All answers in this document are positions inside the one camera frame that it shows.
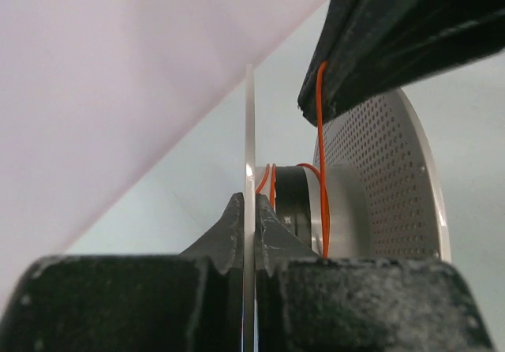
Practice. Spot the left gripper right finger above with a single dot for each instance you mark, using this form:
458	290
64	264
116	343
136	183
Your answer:
308	303

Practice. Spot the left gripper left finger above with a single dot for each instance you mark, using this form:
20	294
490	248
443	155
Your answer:
191	301

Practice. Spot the white cable spool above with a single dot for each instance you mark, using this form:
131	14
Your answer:
371	192

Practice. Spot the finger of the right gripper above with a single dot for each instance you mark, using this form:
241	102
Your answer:
338	12
389	43

